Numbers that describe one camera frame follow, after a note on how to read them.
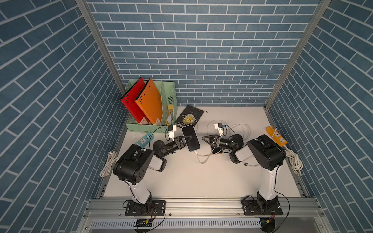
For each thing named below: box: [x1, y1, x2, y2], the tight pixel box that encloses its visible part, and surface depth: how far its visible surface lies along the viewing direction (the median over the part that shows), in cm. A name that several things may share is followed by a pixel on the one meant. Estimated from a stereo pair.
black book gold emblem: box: [174, 104, 205, 129], surface depth 114 cm
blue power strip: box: [135, 132, 155, 149], surface depth 98 cm
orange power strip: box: [265, 126, 289, 148], surface depth 101 cm
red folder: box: [119, 77, 151, 125], surface depth 90 cm
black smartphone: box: [181, 124, 201, 152], surface depth 82 cm
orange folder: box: [134, 77, 163, 126], surface depth 98 cm
